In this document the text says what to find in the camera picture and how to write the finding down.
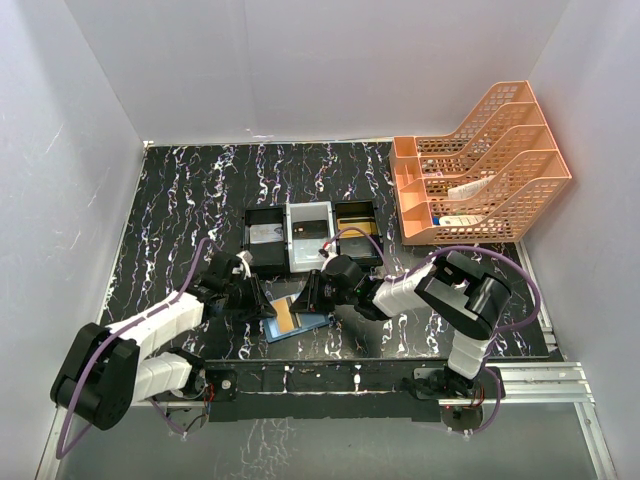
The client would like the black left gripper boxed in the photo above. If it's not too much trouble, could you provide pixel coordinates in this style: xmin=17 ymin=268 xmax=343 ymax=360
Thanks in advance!
xmin=222 ymin=273 xmax=276 ymax=321

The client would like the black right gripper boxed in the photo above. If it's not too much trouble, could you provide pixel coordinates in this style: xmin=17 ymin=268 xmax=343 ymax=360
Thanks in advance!
xmin=290 ymin=269 xmax=357 ymax=315

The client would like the blue card holder wallet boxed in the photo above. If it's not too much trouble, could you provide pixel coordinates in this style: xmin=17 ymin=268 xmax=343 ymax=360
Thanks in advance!
xmin=262 ymin=295 xmax=330 ymax=343

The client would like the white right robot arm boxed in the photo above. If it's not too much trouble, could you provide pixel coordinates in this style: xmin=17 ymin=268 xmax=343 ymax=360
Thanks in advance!
xmin=289 ymin=251 xmax=511 ymax=397

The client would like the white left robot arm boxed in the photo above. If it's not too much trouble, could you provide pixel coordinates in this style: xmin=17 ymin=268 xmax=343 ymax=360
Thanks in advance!
xmin=50 ymin=251 xmax=276 ymax=430

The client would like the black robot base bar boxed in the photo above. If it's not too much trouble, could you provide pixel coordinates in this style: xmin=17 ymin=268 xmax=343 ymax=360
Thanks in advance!
xmin=164 ymin=358 xmax=507 ymax=425

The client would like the black left card tray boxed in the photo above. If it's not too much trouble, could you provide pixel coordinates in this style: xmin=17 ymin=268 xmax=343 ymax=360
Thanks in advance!
xmin=242 ymin=206 xmax=288 ymax=275

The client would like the black card tray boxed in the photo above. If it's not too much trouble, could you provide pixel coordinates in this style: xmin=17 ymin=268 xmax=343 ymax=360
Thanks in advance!
xmin=333 ymin=200 xmax=383 ymax=268
xmin=242 ymin=206 xmax=288 ymax=275

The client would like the white silver card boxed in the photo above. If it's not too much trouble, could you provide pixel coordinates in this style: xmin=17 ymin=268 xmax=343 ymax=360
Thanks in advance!
xmin=249 ymin=224 xmax=284 ymax=245

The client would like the white middle card tray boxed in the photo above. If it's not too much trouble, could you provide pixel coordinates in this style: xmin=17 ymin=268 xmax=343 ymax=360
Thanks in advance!
xmin=285 ymin=201 xmax=335 ymax=273

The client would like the black right card tray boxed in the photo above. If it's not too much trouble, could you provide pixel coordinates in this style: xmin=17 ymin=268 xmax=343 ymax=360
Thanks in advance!
xmin=333 ymin=200 xmax=383 ymax=268

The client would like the white bottle in organizer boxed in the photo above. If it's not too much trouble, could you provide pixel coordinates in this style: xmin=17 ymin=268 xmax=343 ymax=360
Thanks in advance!
xmin=433 ymin=215 xmax=484 ymax=227

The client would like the white paper in organizer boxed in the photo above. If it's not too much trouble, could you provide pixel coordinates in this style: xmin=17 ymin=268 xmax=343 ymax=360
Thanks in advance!
xmin=447 ymin=175 xmax=494 ymax=200

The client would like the orange plastic file organizer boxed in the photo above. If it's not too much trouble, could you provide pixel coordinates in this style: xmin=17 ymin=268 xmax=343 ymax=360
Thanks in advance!
xmin=390 ymin=80 xmax=572 ymax=246

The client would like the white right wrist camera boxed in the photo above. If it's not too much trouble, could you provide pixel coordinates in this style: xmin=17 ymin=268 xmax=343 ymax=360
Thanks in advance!
xmin=319 ymin=243 xmax=338 ymax=260

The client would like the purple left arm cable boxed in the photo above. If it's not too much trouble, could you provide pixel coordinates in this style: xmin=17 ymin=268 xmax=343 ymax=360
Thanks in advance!
xmin=54 ymin=238 xmax=211 ymax=460

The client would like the aluminium frame rail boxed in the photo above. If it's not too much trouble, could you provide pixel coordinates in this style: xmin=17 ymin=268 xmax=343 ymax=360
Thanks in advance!
xmin=34 ymin=239 xmax=619 ymax=480

